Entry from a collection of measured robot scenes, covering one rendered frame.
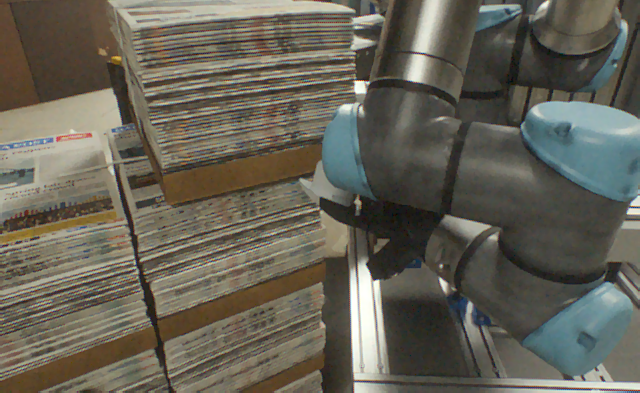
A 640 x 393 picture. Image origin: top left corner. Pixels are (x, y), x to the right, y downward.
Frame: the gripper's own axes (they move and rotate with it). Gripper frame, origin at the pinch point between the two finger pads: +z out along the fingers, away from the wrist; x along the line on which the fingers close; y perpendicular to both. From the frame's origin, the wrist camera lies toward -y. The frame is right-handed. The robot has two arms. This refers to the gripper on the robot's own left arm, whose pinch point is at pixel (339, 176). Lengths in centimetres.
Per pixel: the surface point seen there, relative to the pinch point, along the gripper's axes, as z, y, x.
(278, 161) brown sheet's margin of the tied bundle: 6.5, 1.2, 6.1
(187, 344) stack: 8.2, -27.5, 22.6
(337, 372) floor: 30, -85, -20
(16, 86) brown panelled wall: 383, -68, 68
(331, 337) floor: 42, -86, -26
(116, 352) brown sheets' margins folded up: 7.7, -23.1, 32.2
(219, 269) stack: 8.0, -15.1, 16.0
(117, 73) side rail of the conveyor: 120, -9, 14
